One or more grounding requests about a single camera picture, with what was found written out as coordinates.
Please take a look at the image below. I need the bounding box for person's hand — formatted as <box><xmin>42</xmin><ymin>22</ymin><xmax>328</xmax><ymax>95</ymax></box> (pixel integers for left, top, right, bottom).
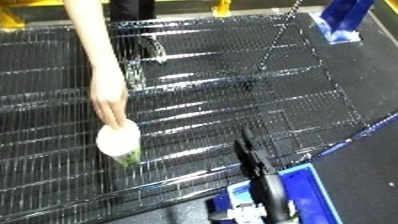
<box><xmin>87</xmin><ymin>64</ymin><xmax>132</xmax><ymax>131</ymax></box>

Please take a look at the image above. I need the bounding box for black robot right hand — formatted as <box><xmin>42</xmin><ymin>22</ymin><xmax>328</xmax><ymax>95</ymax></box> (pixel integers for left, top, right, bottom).
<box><xmin>230</xmin><ymin>127</ymin><xmax>281</xmax><ymax>179</ymax></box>

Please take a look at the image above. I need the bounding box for white paper cup green band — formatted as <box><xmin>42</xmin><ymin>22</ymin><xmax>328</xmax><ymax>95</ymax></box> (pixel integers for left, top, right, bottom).
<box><xmin>94</xmin><ymin>119</ymin><xmax>144</xmax><ymax>167</ymax></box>

